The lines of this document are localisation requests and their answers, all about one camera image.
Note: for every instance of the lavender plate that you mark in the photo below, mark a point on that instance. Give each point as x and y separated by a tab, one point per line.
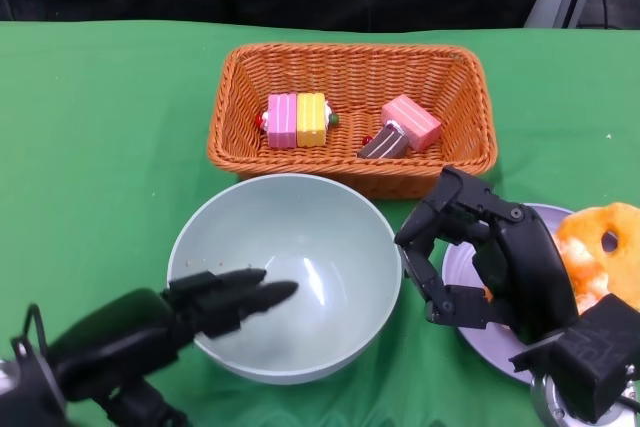
460	267

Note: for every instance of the pink striped cake slice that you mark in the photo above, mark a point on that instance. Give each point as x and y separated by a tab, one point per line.
282	119

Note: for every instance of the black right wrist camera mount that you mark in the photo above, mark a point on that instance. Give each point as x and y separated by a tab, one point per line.
595	352

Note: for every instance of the orange wicker basket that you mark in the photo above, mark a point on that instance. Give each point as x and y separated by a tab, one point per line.
350	72

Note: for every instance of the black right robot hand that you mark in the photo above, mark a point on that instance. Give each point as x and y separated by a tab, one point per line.
530	267

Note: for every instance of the green tablecloth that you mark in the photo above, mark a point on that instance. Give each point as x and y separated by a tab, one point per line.
100	122

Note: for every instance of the chocolate cake slice silver top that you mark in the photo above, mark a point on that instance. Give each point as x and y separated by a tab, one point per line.
382	144

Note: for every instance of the salmon pink cake slice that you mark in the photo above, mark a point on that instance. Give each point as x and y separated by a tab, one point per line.
415	122

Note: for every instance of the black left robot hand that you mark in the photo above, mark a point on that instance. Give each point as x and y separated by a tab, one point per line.
115	332

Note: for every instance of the grey bowl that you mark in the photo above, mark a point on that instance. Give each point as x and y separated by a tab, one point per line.
300	227

